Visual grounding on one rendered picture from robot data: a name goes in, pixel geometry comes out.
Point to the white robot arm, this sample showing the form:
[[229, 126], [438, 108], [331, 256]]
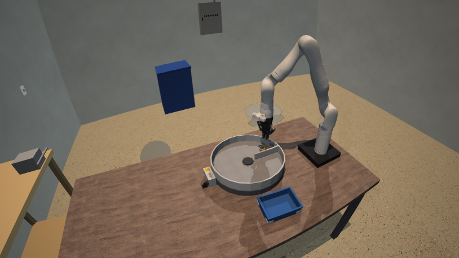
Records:
[[309, 47]]

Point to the blue crate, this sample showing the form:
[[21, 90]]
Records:
[[279, 204]]

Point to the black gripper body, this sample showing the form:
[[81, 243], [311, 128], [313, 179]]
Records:
[[268, 122]]

